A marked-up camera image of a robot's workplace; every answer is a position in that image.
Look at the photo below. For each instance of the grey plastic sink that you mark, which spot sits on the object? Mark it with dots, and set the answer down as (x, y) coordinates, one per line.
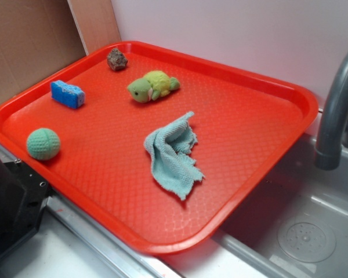
(293, 224)

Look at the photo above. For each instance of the red plastic tray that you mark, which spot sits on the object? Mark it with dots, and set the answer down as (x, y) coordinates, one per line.
(244, 122)

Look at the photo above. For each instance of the green knitted ball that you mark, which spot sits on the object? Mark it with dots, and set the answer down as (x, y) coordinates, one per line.
(43, 144)

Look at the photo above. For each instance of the green plush turtle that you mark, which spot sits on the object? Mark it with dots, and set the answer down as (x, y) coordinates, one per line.
(153, 86)

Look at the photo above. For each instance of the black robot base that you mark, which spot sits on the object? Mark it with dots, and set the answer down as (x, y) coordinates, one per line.
(23, 194)

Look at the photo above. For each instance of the brown cardboard panel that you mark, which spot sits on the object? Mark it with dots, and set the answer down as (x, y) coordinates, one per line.
(38, 38)

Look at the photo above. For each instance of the grey faucet spout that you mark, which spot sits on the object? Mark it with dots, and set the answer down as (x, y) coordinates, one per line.
(333, 129)

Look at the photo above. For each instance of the brown rock piece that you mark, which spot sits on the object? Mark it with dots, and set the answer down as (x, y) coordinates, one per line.
(116, 60)

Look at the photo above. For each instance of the light blue cloth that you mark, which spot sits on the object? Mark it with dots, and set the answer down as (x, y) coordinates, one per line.
(170, 150)

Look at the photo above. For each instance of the blue sponge block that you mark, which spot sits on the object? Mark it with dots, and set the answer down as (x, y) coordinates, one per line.
(69, 95)

